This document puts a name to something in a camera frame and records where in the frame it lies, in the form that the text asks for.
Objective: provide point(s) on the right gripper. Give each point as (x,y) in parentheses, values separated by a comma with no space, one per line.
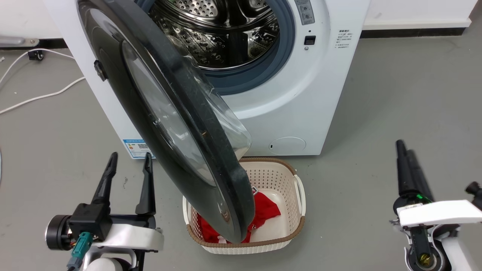
(437,213)

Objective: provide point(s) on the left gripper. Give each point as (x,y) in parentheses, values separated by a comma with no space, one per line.
(131,235)

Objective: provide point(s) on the dark round washing machine door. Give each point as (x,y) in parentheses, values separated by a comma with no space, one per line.
(190,98)

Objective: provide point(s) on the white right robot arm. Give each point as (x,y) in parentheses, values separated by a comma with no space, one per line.
(457,248)

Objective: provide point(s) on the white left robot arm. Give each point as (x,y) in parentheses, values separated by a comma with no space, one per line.
(107,265)

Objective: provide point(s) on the white front-load washing machine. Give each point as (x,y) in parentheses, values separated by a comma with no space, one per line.
(301,105)

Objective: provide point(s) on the grey-blue rubber door gasket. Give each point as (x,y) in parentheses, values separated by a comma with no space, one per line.
(265,71)

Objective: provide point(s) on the blue energy label sticker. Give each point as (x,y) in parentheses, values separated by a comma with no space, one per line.
(134,148)

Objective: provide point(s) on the round white filter cover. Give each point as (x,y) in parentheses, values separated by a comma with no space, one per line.
(288,146)

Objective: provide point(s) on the cream plastic laundry basket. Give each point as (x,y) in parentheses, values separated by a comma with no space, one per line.
(280,180)

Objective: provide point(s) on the red garment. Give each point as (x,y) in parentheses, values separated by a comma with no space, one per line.
(265,210)

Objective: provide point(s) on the small black caster wheel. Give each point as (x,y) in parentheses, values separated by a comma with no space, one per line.
(35,55)

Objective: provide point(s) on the perforated steel washer drum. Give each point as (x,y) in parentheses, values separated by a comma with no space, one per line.
(211,41)

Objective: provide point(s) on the grey metal bar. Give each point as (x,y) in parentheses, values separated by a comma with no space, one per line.
(17,41)

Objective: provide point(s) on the grey instruction sticker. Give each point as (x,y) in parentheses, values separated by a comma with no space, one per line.
(305,12)

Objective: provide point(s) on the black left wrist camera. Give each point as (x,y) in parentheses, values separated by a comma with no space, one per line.
(88,222)

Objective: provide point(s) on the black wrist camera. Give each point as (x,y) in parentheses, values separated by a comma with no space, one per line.
(88,222)
(475,192)

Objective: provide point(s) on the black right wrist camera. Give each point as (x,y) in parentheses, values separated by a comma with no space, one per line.
(475,192)

